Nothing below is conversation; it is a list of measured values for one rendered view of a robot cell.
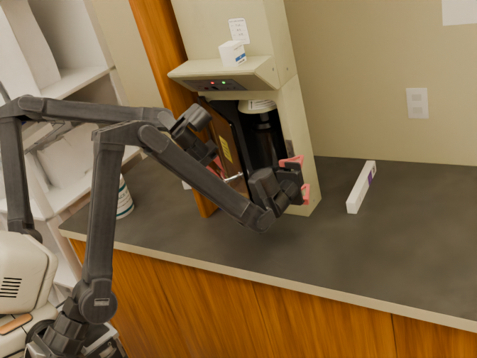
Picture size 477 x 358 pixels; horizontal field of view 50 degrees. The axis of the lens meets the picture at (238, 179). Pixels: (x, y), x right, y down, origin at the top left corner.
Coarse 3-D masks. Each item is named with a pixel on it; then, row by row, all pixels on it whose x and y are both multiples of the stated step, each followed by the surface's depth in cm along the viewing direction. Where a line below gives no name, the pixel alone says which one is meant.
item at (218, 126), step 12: (204, 108) 164; (216, 120) 155; (228, 120) 143; (216, 132) 161; (228, 132) 147; (216, 144) 169; (228, 144) 153; (240, 156) 147; (228, 168) 167; (240, 168) 150; (240, 180) 157; (240, 192) 164
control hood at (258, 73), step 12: (192, 60) 161; (204, 60) 157; (216, 60) 154; (252, 60) 145; (264, 60) 143; (168, 72) 156; (180, 72) 152; (192, 72) 150; (204, 72) 147; (216, 72) 145; (228, 72) 143; (240, 72) 140; (252, 72) 138; (264, 72) 142; (276, 72) 147; (180, 84) 160; (240, 84) 149; (252, 84) 147; (264, 84) 145; (276, 84) 148
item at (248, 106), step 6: (240, 102) 167; (246, 102) 163; (252, 102) 162; (258, 102) 161; (264, 102) 161; (270, 102) 161; (240, 108) 167; (246, 108) 164; (252, 108) 162; (258, 108) 161; (264, 108) 161; (270, 108) 161; (276, 108) 162
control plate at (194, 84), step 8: (184, 80) 156; (192, 80) 154; (200, 80) 153; (208, 80) 151; (216, 80) 150; (224, 80) 148; (232, 80) 147; (224, 88) 155; (232, 88) 154; (240, 88) 152
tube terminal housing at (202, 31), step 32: (192, 0) 150; (224, 0) 144; (256, 0) 139; (192, 32) 156; (224, 32) 150; (256, 32) 144; (288, 32) 151; (288, 64) 152; (224, 96) 163; (256, 96) 156; (288, 96) 154; (288, 128) 157; (320, 192) 178
